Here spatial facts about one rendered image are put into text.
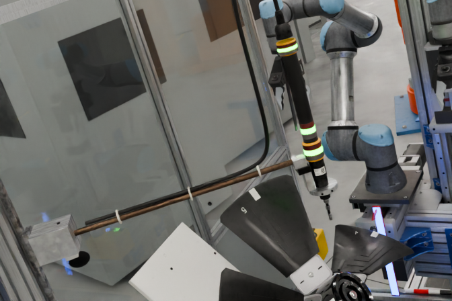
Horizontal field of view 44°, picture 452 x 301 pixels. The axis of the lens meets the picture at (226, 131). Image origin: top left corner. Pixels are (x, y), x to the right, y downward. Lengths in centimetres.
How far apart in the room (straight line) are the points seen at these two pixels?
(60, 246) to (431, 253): 140
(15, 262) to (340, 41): 139
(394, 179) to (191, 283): 94
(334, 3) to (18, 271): 115
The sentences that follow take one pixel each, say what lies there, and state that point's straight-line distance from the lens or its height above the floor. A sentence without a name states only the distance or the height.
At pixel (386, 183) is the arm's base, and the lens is 213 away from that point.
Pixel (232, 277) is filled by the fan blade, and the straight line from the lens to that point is 121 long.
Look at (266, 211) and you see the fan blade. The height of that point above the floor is 139.
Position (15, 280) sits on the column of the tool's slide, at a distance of 138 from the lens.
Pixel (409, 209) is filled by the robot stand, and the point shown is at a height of 95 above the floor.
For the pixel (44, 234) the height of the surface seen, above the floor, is 158.
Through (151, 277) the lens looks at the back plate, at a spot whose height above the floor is 134.
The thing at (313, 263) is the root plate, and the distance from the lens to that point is 144.
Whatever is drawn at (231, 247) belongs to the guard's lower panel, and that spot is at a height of 88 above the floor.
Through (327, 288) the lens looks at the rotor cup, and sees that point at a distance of 138.
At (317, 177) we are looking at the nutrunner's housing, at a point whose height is 149.
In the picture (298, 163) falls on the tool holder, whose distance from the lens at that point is 131.
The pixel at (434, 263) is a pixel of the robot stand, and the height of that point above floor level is 74.
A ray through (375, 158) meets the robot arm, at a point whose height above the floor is 118.
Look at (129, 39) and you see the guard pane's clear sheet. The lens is 194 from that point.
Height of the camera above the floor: 207
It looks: 19 degrees down
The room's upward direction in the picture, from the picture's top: 17 degrees counter-clockwise
